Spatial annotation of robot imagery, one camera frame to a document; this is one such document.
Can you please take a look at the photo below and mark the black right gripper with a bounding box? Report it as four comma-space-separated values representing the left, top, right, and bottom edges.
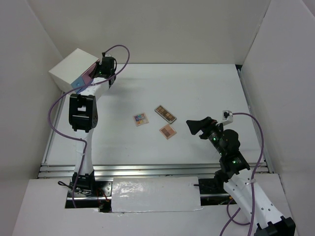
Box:
186, 116, 225, 156

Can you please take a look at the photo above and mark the pink drawer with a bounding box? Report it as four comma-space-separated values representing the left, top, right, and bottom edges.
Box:
81, 61, 99, 85

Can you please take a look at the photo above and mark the square pink eyeshadow palette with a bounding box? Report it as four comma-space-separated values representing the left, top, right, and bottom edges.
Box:
159, 124, 177, 140

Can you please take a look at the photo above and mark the light blue drawer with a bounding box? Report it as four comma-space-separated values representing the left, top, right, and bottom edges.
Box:
71, 76, 85, 93

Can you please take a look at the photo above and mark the white drawer cabinet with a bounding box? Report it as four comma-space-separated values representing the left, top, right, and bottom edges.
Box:
49, 48, 99, 92

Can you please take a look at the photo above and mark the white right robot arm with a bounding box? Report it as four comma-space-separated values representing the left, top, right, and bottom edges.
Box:
186, 111, 296, 236

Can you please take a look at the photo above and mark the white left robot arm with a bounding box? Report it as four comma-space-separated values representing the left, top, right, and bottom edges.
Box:
69, 53, 117, 196

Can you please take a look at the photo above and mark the long brown eyeshadow palette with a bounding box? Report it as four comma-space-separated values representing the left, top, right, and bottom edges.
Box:
155, 105, 177, 124

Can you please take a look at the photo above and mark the colourful eyeshadow palette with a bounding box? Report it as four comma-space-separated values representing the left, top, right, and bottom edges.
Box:
133, 113, 149, 126

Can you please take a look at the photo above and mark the white taped cover panel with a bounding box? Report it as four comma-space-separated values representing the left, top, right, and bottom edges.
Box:
111, 177, 202, 213

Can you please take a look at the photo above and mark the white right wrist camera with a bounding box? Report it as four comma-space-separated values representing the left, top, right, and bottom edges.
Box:
216, 110, 233, 126

